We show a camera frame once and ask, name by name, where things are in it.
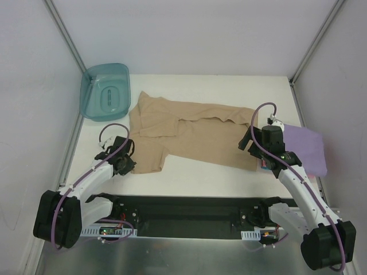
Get beige t shirt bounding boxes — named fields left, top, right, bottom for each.
left=129, top=92, right=257, bottom=174

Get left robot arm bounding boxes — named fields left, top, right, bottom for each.
left=33, top=136, right=136, bottom=249

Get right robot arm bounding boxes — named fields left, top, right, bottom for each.
left=239, top=124, right=356, bottom=272

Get purple folded t shirt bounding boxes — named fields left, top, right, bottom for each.
left=283, top=124, right=327, bottom=177

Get teal plastic basin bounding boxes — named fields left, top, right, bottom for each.
left=80, top=63, right=131, bottom=122

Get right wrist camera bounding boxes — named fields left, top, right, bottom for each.
left=267, top=113, right=284, bottom=131

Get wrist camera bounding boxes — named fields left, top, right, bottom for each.
left=98, top=137, right=113, bottom=150
left=267, top=113, right=284, bottom=131

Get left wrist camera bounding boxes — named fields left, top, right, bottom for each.
left=98, top=137, right=113, bottom=150

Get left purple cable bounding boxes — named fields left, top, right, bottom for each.
left=50, top=123, right=130, bottom=250

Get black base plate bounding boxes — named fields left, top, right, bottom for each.
left=85, top=193, right=296, bottom=238

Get left white cable duct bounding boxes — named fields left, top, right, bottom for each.
left=80, top=225, right=138, bottom=238

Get white cable duct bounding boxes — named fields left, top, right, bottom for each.
left=80, top=225, right=138, bottom=238
left=241, top=229, right=261, bottom=241

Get right white cable duct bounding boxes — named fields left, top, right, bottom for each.
left=241, top=229, right=261, bottom=241

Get right aluminium frame post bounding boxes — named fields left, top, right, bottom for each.
left=289, top=0, right=346, bottom=87

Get aluminium frame post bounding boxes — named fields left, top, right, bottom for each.
left=289, top=0, right=346, bottom=87
left=43, top=0, right=87, bottom=73

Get left aluminium frame post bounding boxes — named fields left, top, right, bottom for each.
left=43, top=0, right=87, bottom=73

